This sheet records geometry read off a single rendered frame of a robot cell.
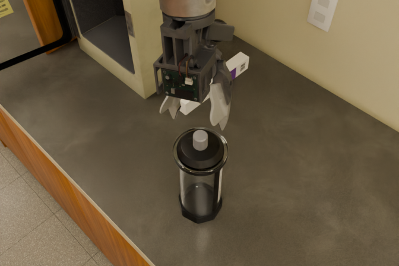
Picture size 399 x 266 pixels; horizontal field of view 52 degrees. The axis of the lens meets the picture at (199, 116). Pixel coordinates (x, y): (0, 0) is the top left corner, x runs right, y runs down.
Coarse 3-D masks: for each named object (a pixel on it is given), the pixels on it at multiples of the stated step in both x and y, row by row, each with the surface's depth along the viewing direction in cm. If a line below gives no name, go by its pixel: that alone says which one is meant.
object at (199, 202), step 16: (192, 128) 82; (208, 128) 82; (176, 144) 80; (224, 144) 80; (176, 160) 77; (224, 160) 77; (192, 176) 78; (208, 176) 79; (192, 192) 83; (208, 192) 83; (192, 208) 89; (208, 208) 89
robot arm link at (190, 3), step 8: (160, 0) 52; (168, 0) 51; (176, 0) 50; (184, 0) 50; (192, 0) 50; (200, 0) 50; (208, 0) 51; (160, 8) 53; (168, 8) 51; (176, 8) 51; (184, 8) 50; (192, 8) 51; (200, 8) 51; (208, 8) 52; (176, 16) 51; (184, 16) 51; (192, 16) 51; (200, 16) 52
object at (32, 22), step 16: (0, 0) 105; (16, 0) 107; (32, 0) 110; (48, 0) 113; (0, 16) 108; (16, 16) 110; (32, 16) 113; (48, 16) 116; (0, 32) 110; (16, 32) 113; (32, 32) 116; (48, 32) 119; (0, 48) 113; (16, 48) 116; (32, 48) 119
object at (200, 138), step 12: (192, 132) 80; (204, 132) 76; (180, 144) 78; (192, 144) 78; (204, 144) 76; (216, 144) 78; (180, 156) 77; (192, 156) 76; (204, 156) 76; (216, 156) 76; (204, 168) 76
